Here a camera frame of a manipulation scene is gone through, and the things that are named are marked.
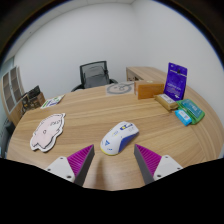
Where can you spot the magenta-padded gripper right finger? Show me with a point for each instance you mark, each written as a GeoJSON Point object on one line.
{"type": "Point", "coordinates": [165, 166]}

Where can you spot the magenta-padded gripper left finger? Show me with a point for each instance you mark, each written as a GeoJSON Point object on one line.
{"type": "Point", "coordinates": [61, 166]}

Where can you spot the white blue yellow computer mouse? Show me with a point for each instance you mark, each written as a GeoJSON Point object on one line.
{"type": "Point", "coordinates": [117, 138]}

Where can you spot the small light blue box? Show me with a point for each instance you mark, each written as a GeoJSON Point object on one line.
{"type": "Point", "coordinates": [183, 117]}

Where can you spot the green flat box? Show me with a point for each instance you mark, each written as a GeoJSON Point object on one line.
{"type": "Point", "coordinates": [193, 110]}

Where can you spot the black armchair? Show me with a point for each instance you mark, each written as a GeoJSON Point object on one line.
{"type": "Point", "coordinates": [5, 136]}

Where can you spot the tan flat box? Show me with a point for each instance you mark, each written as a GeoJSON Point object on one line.
{"type": "Point", "coordinates": [165, 101]}

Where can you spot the white green sticker sheet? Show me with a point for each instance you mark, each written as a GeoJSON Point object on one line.
{"type": "Point", "coordinates": [52, 101]}

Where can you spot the dark brown cardboard box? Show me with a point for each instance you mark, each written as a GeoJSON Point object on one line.
{"type": "Point", "coordinates": [37, 101]}

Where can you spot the small dark brown box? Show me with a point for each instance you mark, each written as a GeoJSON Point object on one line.
{"type": "Point", "coordinates": [25, 104]}

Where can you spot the orange wooden box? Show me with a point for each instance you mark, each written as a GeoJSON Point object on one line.
{"type": "Point", "coordinates": [149, 90]}

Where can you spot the black cardboard box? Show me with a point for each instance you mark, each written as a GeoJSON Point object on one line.
{"type": "Point", "coordinates": [33, 91]}

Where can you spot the purple standing box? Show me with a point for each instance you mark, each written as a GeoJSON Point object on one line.
{"type": "Point", "coordinates": [175, 81]}

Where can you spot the grey round-print mat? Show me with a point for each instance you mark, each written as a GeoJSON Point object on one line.
{"type": "Point", "coordinates": [120, 88]}

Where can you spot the wooden shelf unit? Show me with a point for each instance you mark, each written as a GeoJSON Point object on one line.
{"type": "Point", "coordinates": [13, 90]}

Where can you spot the wooden side desk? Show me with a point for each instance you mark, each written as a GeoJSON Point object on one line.
{"type": "Point", "coordinates": [143, 73]}

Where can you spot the black mesh office chair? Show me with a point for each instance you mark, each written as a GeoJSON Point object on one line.
{"type": "Point", "coordinates": [94, 75]}

